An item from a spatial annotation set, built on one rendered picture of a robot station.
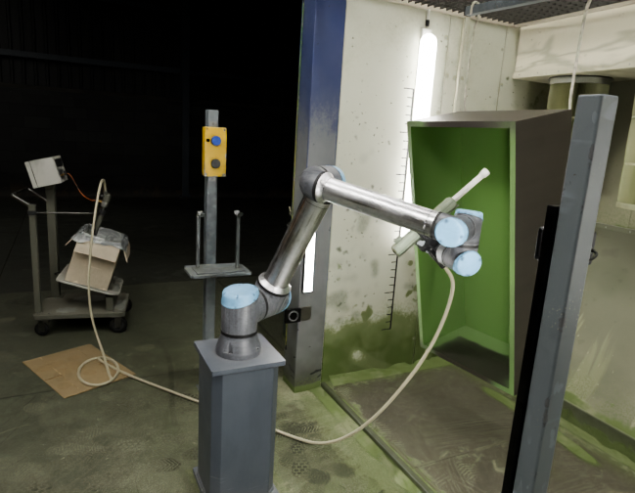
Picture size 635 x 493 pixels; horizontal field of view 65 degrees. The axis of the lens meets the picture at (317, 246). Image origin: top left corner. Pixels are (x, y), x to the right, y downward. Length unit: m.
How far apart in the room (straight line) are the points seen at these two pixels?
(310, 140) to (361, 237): 0.67
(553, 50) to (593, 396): 2.00
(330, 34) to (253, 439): 2.03
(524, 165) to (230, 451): 1.63
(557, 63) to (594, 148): 2.45
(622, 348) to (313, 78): 2.23
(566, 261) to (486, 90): 2.54
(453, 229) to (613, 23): 1.98
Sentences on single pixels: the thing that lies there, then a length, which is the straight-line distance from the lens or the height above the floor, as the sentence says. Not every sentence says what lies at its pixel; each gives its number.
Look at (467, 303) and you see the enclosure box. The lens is 2.98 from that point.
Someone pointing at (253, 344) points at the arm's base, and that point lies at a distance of 2.11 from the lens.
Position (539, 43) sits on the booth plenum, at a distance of 3.59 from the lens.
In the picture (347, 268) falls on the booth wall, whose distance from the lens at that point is 3.04.
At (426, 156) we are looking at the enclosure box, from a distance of 2.56.
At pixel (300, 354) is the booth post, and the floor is 0.25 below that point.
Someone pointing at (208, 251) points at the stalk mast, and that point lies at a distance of 2.91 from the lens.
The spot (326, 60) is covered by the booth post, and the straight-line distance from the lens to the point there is 2.86.
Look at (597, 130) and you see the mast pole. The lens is 1.04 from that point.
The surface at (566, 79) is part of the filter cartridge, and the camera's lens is 3.47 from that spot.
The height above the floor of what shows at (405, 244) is 1.15.
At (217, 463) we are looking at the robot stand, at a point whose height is 0.22.
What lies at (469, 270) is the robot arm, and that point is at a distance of 1.74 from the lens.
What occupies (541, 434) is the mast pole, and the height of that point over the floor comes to 0.98.
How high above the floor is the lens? 1.54
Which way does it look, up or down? 12 degrees down
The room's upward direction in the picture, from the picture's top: 4 degrees clockwise
